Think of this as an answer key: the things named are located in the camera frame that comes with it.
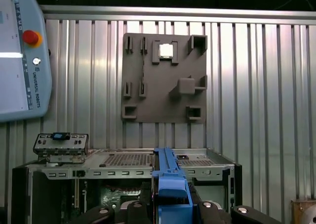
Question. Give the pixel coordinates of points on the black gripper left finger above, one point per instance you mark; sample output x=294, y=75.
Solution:
x=138, y=214

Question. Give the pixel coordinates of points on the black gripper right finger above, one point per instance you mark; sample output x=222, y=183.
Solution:
x=209, y=214

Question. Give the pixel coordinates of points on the hard disk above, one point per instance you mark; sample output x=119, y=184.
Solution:
x=172, y=189

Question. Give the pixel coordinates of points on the green motherboard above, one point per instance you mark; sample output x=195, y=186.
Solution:
x=111, y=194

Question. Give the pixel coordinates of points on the black PC case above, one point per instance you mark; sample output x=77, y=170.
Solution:
x=133, y=169

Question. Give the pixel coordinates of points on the grey parts rack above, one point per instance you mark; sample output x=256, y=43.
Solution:
x=163, y=93

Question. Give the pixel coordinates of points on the pale blue teach pendant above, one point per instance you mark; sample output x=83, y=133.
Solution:
x=37, y=85

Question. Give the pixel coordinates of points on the silver CPU chip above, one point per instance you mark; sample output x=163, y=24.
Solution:
x=166, y=51

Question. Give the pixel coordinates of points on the hinged metal slot bracket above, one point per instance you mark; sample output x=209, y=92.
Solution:
x=61, y=147

